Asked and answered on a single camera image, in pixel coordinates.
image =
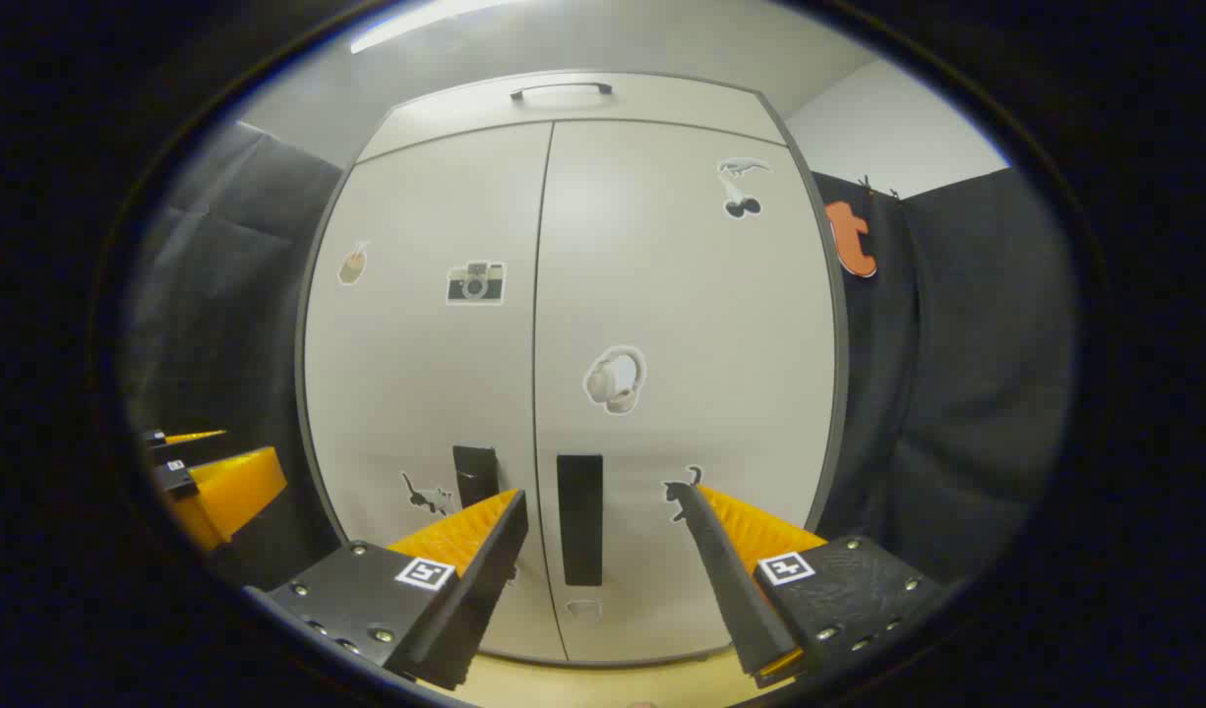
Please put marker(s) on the black backdrop cloth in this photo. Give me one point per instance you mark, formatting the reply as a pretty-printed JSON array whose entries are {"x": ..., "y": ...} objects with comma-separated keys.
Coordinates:
[
  {"x": 219, "y": 295},
  {"x": 957, "y": 374}
]

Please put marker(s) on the white cabinet door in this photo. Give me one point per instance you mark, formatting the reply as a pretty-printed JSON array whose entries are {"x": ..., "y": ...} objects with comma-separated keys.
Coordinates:
[
  {"x": 416, "y": 393},
  {"x": 721, "y": 344}
]

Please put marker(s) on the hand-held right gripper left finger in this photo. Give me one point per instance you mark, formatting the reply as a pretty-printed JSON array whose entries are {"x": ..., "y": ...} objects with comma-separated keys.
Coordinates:
[{"x": 485, "y": 590}]

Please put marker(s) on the white cabinet drawer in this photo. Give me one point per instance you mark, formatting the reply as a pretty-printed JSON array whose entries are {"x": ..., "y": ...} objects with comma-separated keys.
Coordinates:
[{"x": 662, "y": 113}]

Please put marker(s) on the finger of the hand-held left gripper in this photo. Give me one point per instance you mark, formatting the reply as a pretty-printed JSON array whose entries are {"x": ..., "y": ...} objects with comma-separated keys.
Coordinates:
[
  {"x": 234, "y": 487},
  {"x": 195, "y": 437}
]

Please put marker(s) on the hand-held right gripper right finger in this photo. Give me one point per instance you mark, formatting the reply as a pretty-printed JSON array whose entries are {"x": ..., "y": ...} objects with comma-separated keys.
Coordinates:
[{"x": 731, "y": 580}]

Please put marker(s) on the white double-door shoe cabinet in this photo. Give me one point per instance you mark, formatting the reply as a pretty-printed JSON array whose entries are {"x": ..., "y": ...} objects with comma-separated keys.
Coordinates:
[{"x": 841, "y": 354}]

